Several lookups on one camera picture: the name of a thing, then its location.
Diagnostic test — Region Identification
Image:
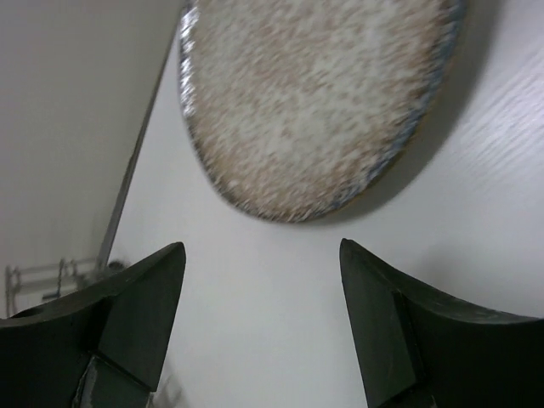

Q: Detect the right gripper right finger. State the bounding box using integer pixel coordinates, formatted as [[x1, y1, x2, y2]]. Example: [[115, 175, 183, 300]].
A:
[[339, 239, 543, 407]]

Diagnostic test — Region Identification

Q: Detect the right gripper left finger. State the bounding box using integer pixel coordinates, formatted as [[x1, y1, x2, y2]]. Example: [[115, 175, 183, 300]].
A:
[[1, 242, 186, 407]]

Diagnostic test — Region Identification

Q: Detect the speckled beige round plate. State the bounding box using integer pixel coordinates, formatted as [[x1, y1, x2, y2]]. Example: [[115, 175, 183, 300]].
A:
[[178, 1, 468, 223]]

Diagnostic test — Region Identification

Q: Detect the grey wire dish rack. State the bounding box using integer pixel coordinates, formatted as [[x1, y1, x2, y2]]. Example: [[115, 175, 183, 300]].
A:
[[4, 258, 128, 317]]

